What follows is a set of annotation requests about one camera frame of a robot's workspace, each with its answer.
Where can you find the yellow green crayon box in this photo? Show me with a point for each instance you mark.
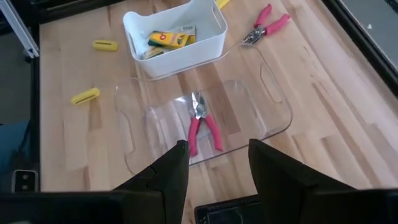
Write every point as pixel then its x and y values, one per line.
pixel 169 39
pixel 188 29

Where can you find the black mesh plastic basket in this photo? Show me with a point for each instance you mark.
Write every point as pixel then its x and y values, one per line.
pixel 227 213

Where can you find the small black table-level camera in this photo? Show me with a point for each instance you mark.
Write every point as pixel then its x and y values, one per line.
pixel 25 180

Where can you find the small yellow pencil sharpener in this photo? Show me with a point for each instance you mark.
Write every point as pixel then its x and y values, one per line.
pixel 222 2
pixel 85 96
pixel 105 45

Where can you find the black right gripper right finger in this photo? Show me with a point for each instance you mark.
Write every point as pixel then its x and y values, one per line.
pixel 280 180

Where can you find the clear plastic bin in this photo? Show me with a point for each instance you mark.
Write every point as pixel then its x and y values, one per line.
pixel 140 124

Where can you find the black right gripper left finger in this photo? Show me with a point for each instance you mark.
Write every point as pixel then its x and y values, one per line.
pixel 174 180

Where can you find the white plastic bin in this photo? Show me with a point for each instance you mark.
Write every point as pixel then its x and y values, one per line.
pixel 186 59

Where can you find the person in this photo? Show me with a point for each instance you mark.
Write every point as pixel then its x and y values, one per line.
pixel 11 146

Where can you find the silver metal bracket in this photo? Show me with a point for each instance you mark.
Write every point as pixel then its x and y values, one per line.
pixel 18 31

